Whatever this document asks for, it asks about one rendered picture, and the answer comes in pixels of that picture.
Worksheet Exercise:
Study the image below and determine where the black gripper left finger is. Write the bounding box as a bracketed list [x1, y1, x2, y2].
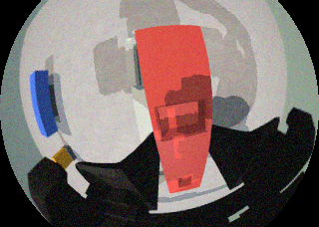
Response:
[75, 131, 160, 210]

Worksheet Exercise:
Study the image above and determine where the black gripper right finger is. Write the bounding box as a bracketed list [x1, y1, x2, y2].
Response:
[208, 116, 280, 190]

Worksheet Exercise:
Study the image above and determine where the yellow block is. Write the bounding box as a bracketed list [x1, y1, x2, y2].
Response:
[52, 147, 73, 170]

